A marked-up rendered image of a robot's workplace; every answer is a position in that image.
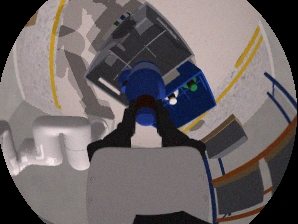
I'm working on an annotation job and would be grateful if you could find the white bottle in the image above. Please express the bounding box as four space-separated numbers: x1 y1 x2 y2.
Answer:
165 90 178 105

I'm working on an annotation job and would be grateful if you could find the blue crate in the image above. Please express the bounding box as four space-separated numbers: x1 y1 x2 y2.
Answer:
163 61 217 129

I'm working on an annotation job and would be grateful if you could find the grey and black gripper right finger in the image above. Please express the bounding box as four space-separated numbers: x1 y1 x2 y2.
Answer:
156 99 206 162

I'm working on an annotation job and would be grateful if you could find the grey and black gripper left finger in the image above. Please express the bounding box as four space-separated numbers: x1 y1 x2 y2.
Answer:
87 99 136 162

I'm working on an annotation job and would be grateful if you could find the white paper pick list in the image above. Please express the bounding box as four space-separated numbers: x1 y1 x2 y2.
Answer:
102 10 131 41

